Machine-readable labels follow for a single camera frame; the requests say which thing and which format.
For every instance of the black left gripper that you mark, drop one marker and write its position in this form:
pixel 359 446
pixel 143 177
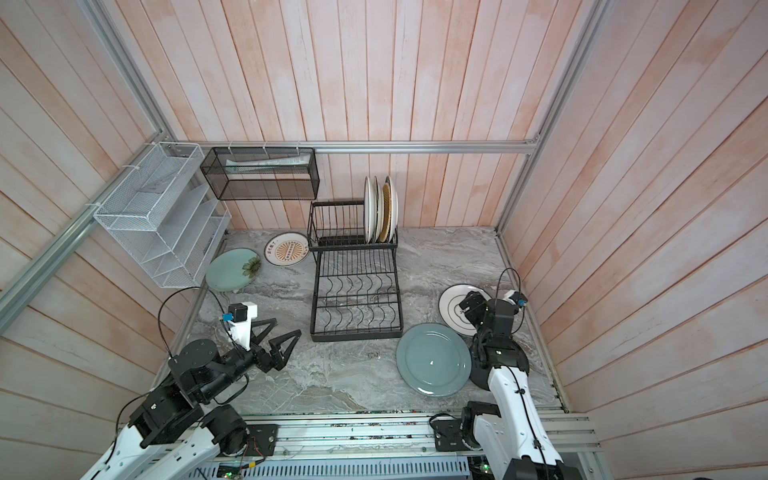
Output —
pixel 277 359

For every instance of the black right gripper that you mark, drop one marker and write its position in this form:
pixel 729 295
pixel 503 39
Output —
pixel 473 300

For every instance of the black round plate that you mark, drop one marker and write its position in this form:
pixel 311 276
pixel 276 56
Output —
pixel 480 371

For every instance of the large grey-green plate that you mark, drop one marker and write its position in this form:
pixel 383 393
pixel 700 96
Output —
pixel 433 360

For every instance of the black wire dish rack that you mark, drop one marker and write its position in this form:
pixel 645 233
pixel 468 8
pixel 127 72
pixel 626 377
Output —
pixel 356 293

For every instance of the white plate dark green rim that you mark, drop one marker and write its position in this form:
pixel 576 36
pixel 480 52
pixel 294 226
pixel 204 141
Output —
pixel 394 212

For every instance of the cream plate with berry sprigs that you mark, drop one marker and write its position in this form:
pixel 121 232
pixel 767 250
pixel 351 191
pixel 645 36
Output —
pixel 379 216

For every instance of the white plate orange sunburst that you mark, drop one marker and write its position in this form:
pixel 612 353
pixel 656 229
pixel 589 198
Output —
pixel 370 210
pixel 286 249

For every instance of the yellow woven plate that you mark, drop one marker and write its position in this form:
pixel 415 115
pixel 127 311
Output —
pixel 386 212

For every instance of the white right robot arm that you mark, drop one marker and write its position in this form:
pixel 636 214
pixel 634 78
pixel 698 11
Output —
pixel 509 430

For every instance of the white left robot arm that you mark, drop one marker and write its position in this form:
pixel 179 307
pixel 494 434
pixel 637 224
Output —
pixel 169 435

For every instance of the pale green leaf plate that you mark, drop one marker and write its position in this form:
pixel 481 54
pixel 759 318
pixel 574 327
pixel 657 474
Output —
pixel 233 270

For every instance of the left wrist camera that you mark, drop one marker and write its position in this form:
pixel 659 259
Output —
pixel 238 322

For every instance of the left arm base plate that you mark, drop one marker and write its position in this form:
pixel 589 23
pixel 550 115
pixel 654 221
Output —
pixel 261 440

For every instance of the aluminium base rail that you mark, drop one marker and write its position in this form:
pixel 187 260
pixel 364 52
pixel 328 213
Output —
pixel 339 436

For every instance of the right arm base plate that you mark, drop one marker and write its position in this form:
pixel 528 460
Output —
pixel 449 435

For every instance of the aluminium wall frame rail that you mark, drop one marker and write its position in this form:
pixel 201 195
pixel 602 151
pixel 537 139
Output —
pixel 389 146

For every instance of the white mesh wall shelf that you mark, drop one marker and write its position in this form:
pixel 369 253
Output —
pixel 170 225

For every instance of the black mesh wall basket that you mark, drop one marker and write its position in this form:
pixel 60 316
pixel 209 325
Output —
pixel 262 173

